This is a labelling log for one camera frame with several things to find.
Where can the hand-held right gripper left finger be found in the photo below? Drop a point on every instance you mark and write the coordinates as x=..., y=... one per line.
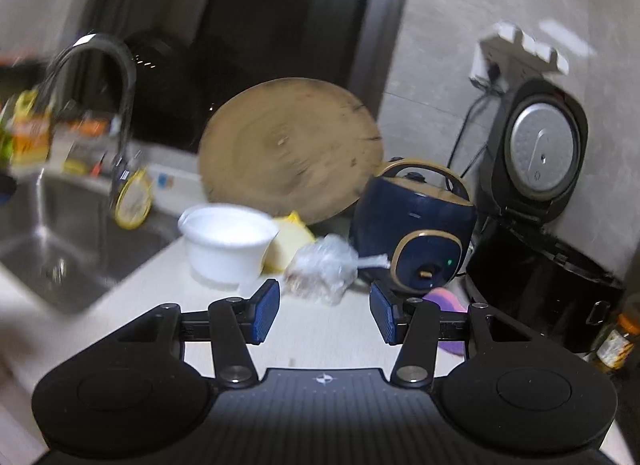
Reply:
x=265, y=310

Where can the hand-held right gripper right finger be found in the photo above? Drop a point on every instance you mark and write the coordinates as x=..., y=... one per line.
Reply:
x=382, y=312

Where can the yellow white scouring pad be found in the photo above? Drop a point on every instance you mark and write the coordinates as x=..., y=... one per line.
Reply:
x=285, y=245

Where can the clear plastic bag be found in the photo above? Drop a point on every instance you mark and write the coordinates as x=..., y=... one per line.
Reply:
x=325, y=270

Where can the white plastic bowl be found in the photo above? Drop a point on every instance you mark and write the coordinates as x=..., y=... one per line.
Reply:
x=225, y=245

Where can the purple sponge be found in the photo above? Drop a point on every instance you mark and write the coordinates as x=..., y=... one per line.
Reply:
x=445, y=297

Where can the blue rice cooker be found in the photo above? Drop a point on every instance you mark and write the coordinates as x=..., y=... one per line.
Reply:
x=415, y=225

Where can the black rice cooker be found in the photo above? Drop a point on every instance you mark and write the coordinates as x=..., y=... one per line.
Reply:
x=530, y=285

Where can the small blue white card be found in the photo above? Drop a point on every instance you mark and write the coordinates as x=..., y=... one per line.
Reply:
x=168, y=180

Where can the round wooden cutting board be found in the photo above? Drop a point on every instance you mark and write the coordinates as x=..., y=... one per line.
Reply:
x=290, y=150

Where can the yellow rimmed mesh scourer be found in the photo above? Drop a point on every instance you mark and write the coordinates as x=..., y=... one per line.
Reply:
x=134, y=202

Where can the stainless steel sink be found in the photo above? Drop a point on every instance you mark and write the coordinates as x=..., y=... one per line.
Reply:
x=50, y=245

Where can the black perforated pan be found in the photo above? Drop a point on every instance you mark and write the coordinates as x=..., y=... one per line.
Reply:
x=165, y=95

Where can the glass sauce jar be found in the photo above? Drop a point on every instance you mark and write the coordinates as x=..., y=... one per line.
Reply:
x=617, y=345

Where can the yellow dish sponge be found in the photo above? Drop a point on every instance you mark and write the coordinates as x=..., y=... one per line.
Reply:
x=76, y=166

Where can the kitchen cleaver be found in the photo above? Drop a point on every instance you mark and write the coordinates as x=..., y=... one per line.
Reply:
x=82, y=147

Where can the orange object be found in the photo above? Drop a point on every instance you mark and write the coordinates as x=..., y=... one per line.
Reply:
x=92, y=126

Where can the chrome kitchen faucet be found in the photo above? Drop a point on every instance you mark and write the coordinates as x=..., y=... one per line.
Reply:
x=131, y=90

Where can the yellow dish soap bottle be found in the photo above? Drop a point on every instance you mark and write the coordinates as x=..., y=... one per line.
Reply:
x=30, y=135

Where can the dark window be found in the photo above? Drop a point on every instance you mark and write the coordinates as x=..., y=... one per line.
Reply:
x=280, y=10

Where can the green leafy vegetable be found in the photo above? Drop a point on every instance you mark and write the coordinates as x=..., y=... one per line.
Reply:
x=5, y=142

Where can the white wall socket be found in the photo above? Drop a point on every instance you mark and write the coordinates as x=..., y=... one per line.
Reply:
x=482, y=65

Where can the white wall bracket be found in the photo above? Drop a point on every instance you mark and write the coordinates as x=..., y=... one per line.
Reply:
x=530, y=47

